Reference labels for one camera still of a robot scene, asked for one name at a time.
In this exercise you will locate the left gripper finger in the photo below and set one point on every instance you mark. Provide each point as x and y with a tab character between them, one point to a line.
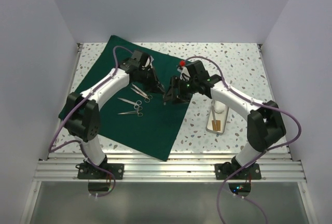
149	88
159	87

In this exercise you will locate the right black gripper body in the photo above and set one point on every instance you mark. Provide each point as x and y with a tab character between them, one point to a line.
189	86

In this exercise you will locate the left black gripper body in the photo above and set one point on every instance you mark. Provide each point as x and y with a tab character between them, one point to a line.
145	77

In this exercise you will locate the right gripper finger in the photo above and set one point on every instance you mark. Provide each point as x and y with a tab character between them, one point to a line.
180	99
171	92

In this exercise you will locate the steel scissors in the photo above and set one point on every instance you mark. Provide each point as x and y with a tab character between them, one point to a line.
136	104
147	97

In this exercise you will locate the steel hemostat forceps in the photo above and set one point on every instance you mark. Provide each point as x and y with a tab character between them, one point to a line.
136	111

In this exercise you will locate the stainless steel tray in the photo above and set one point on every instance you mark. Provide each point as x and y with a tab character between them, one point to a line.
216	122

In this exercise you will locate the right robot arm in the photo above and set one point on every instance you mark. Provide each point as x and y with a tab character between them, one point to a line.
265	125

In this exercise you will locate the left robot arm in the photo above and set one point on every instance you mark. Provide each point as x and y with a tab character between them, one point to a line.
82	110

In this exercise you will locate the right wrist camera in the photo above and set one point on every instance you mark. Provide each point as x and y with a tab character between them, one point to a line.
192	71

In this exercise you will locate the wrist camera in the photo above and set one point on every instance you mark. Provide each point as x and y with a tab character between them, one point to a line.
192	71
137	61

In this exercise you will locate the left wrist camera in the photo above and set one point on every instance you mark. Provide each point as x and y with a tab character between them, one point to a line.
137	61

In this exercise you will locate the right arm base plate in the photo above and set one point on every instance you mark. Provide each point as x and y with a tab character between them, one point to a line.
224	170

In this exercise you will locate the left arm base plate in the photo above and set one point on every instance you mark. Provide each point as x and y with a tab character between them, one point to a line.
116	172

